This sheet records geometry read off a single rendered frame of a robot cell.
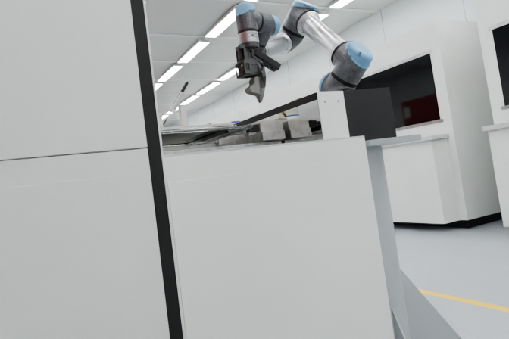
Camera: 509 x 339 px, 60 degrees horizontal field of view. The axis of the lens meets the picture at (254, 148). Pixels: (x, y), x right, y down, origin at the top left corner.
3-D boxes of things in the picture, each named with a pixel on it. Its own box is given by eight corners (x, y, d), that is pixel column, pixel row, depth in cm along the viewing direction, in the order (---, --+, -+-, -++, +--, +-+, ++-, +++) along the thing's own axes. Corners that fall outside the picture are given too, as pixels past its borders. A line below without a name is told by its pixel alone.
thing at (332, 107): (324, 141, 121) (316, 91, 122) (238, 159, 169) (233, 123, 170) (350, 138, 125) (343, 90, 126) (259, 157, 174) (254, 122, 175)
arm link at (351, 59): (362, 89, 176) (296, 28, 211) (382, 57, 169) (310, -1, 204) (341, 85, 169) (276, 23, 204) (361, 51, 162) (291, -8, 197)
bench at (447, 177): (451, 234, 391) (416, 17, 403) (328, 225, 549) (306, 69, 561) (522, 215, 442) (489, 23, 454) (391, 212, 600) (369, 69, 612)
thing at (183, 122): (173, 127, 160) (169, 91, 161) (170, 129, 164) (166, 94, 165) (189, 125, 163) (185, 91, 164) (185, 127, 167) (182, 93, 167)
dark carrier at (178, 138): (129, 136, 113) (129, 134, 113) (107, 150, 143) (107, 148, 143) (247, 127, 129) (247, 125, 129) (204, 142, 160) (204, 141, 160)
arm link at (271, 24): (262, 37, 177) (242, 34, 169) (273, 11, 171) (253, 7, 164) (273, 47, 172) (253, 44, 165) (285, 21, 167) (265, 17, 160)
